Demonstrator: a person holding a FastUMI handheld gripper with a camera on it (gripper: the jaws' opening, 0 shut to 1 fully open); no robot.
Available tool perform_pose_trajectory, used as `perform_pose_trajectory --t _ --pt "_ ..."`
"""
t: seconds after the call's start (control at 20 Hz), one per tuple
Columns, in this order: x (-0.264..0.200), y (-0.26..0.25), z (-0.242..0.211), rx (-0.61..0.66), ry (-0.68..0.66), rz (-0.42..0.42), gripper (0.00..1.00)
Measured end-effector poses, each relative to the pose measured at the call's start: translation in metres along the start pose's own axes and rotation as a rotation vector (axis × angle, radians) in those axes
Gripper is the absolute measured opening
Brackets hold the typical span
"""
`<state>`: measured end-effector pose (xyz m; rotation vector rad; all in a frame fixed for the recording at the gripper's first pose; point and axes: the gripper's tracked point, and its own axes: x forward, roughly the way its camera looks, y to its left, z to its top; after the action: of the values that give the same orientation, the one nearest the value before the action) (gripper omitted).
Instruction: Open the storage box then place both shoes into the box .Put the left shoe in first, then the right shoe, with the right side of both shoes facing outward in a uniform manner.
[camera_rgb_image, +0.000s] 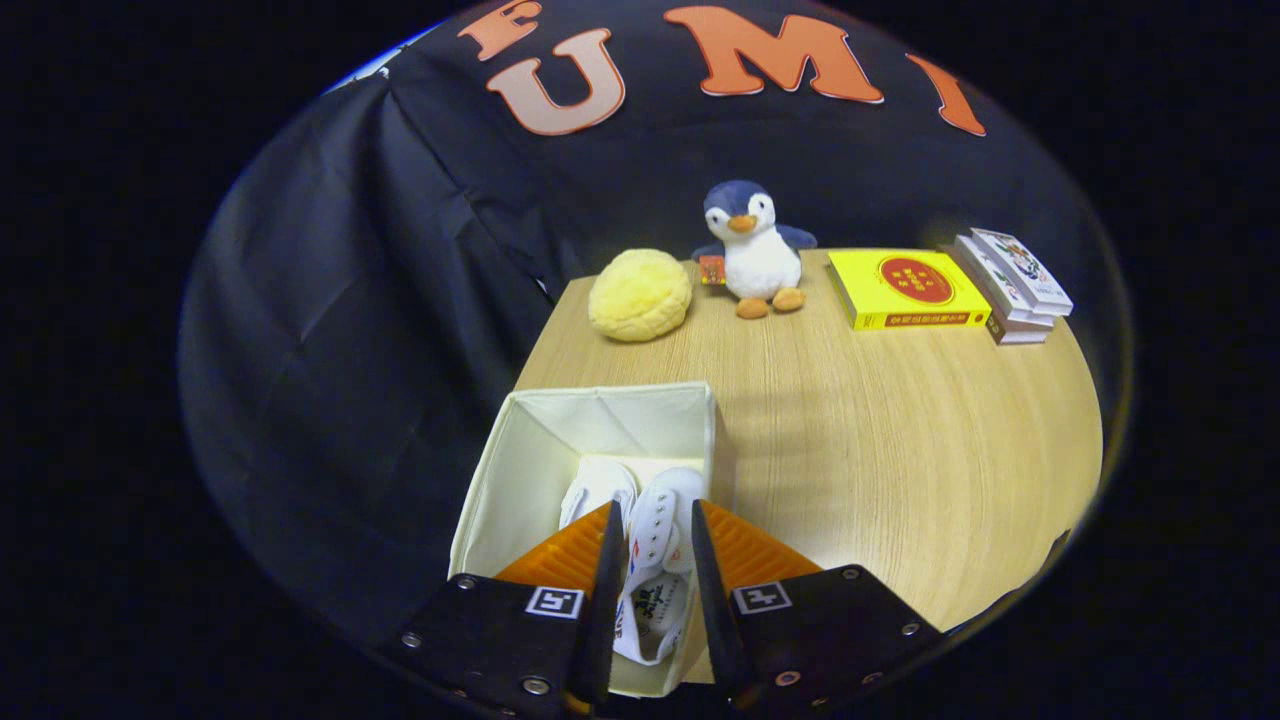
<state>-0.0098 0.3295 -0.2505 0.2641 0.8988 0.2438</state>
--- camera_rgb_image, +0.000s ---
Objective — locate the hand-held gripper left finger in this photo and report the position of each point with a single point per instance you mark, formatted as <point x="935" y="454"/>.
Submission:
<point x="600" y="620"/>

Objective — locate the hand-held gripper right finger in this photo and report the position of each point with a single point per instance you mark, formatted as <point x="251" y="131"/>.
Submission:
<point x="718" y="610"/>

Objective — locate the white canvas shoe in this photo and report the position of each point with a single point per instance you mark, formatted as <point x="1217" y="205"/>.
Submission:
<point x="600" y="485"/>
<point x="660" y="510"/>

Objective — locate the cream fabric storage box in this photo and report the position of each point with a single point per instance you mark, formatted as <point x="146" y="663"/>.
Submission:
<point x="560" y="420"/>

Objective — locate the yellow round plush toy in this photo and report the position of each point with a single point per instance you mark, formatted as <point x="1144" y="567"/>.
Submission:
<point x="640" y="295"/>

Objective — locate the penguin plush toy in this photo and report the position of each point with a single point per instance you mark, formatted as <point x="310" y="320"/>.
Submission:
<point x="760" y="265"/>

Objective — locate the yellow book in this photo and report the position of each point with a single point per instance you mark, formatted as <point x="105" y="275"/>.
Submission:
<point x="905" y="285"/>

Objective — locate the white paperback book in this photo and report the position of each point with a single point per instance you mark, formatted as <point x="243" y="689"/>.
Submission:
<point x="985" y="270"/>

